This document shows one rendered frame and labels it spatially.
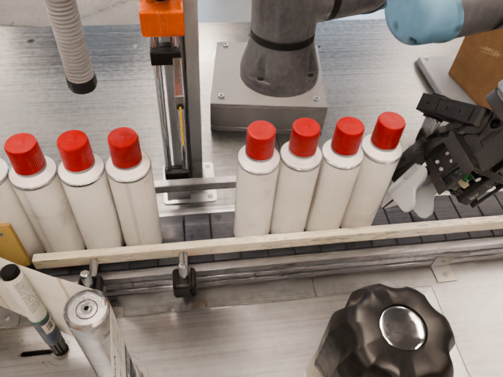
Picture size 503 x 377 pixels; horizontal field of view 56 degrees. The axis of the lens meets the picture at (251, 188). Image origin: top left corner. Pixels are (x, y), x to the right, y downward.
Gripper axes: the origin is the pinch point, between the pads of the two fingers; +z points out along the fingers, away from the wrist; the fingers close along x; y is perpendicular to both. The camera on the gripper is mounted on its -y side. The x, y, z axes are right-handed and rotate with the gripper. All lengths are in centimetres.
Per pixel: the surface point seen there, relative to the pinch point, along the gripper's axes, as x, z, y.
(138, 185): -33.8, 8.6, 2.8
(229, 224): -16.7, 15.9, -1.3
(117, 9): -6, 111, -220
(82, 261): -35.1, 23.5, 4.5
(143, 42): -26, 27, -57
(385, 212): 4.3, 3.8, -1.2
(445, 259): 12.5, 2.4, 6.3
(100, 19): -13, 115, -209
